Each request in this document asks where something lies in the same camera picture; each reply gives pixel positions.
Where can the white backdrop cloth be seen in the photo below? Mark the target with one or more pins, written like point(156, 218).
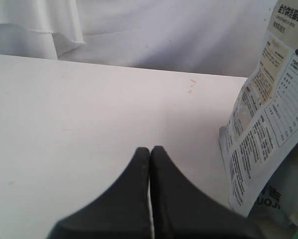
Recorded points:
point(221, 37)

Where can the cream pouch with printed label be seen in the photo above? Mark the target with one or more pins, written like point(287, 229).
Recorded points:
point(263, 126)

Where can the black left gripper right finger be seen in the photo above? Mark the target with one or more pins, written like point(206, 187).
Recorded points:
point(181, 211)

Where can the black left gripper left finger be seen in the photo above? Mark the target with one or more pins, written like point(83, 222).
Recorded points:
point(121, 212)

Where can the white cat food bag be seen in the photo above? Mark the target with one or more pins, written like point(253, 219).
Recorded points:
point(279, 198)

